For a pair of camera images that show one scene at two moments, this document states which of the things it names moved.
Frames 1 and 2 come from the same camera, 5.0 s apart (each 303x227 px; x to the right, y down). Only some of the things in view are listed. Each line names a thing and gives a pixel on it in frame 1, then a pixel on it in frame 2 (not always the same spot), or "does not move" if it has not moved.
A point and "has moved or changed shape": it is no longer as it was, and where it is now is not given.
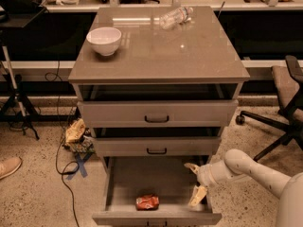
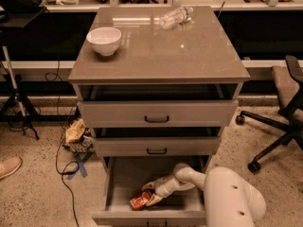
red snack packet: x=147 y=202 has moved or changed shape
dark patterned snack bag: x=82 y=145 does not move
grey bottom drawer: x=153 y=190 does not move
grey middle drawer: x=159 y=147 does not move
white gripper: x=204 y=175 -> x=163 y=186
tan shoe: x=8 y=166 does not move
